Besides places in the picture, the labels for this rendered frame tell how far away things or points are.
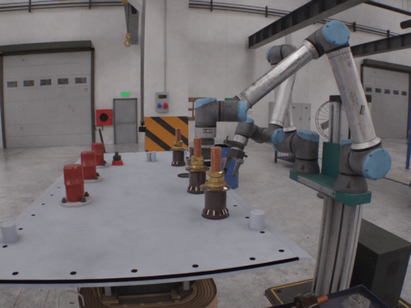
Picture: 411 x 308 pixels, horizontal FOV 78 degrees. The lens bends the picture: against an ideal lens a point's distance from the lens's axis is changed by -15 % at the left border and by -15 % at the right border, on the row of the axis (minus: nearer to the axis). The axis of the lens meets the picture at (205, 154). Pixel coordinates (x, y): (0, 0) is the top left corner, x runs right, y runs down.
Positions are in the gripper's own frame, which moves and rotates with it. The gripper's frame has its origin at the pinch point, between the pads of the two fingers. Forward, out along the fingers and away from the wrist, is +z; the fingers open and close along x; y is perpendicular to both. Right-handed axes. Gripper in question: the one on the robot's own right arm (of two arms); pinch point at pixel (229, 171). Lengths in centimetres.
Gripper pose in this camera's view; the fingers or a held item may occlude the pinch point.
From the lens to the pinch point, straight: 175.3
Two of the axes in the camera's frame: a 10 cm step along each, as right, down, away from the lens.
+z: -3.3, 9.4, -1.1
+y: 8.6, 3.5, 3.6
